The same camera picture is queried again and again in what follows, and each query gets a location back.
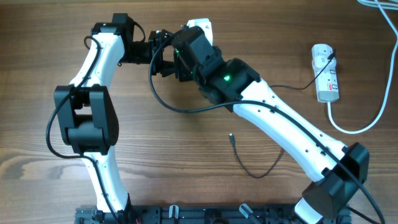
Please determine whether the black USB charging cable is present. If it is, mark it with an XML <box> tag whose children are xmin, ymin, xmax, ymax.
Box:
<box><xmin>229</xmin><ymin>49</ymin><xmax>336</xmax><ymax>179</ymax></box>

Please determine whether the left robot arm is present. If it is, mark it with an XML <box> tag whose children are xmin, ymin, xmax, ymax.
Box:
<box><xmin>46</xmin><ymin>13</ymin><xmax>170</xmax><ymax>223</ymax></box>

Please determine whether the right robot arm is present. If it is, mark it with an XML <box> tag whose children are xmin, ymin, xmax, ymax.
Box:
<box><xmin>171</xmin><ymin>27</ymin><xmax>369</xmax><ymax>223</ymax></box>

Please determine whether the white round charger adapter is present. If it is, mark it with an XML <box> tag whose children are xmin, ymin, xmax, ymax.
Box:
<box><xmin>312</xmin><ymin>53</ymin><xmax>336</xmax><ymax>72</ymax></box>

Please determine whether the white power strip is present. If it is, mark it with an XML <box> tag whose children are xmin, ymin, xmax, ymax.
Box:
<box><xmin>312</xmin><ymin>44</ymin><xmax>339</xmax><ymax>103</ymax></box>

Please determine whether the white power strip cord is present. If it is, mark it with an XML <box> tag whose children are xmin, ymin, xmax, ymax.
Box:
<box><xmin>326</xmin><ymin>0</ymin><xmax>398</xmax><ymax>135</ymax></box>

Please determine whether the white cables top corner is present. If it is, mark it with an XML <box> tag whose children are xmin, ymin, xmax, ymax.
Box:
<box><xmin>356</xmin><ymin>0</ymin><xmax>398</xmax><ymax>11</ymax></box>

